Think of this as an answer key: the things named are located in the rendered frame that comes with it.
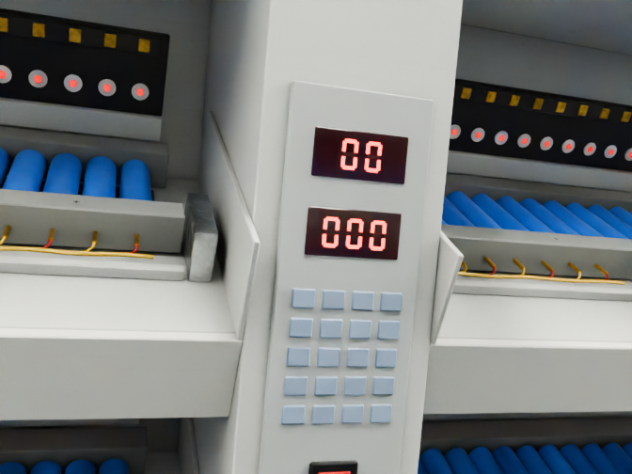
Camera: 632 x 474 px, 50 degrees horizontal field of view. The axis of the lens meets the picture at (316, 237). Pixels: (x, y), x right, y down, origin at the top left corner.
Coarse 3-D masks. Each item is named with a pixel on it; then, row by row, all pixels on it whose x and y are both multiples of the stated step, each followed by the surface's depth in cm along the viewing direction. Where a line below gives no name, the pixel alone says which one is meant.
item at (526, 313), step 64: (512, 128) 52; (576, 128) 53; (448, 192) 49; (512, 192) 51; (576, 192) 53; (448, 256) 32; (512, 256) 42; (576, 256) 43; (448, 320) 36; (512, 320) 37; (576, 320) 39; (448, 384) 35; (512, 384) 36; (576, 384) 37
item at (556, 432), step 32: (448, 416) 53; (480, 416) 54; (512, 416) 55; (544, 416) 56; (576, 416) 57; (448, 448) 51; (480, 448) 51; (512, 448) 53; (544, 448) 53; (576, 448) 53; (608, 448) 55
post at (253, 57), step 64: (256, 0) 33; (320, 0) 30; (384, 0) 31; (448, 0) 32; (256, 64) 32; (320, 64) 30; (384, 64) 31; (448, 64) 32; (256, 128) 31; (448, 128) 33; (256, 192) 30; (256, 320) 30; (256, 384) 31; (256, 448) 31
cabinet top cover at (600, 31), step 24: (480, 0) 48; (504, 0) 47; (528, 0) 47; (552, 0) 46; (576, 0) 46; (600, 0) 46; (624, 0) 45; (480, 24) 54; (504, 24) 53; (528, 24) 53; (552, 24) 52; (576, 24) 52; (600, 24) 51; (624, 24) 51; (600, 48) 58; (624, 48) 57
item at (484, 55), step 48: (0, 0) 44; (48, 0) 45; (96, 0) 46; (144, 0) 47; (192, 0) 48; (192, 48) 48; (480, 48) 55; (528, 48) 56; (576, 48) 58; (192, 96) 48; (576, 96) 58; (624, 96) 60; (192, 144) 49; (624, 192) 60
